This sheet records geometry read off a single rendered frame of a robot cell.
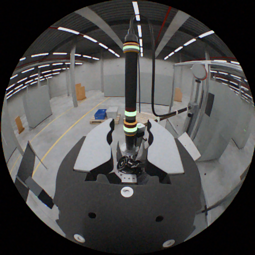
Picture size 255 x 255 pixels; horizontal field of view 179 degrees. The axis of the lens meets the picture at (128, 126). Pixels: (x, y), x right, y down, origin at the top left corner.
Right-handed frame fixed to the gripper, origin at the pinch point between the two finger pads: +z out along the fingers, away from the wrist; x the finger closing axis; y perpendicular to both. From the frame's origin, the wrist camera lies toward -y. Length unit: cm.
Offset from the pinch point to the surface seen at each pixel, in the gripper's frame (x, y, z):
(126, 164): -2.3, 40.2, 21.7
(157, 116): 10.5, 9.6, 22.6
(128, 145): -0.8, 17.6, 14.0
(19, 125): -801, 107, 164
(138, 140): 2.7, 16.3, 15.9
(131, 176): 1, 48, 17
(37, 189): -62, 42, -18
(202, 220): 70, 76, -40
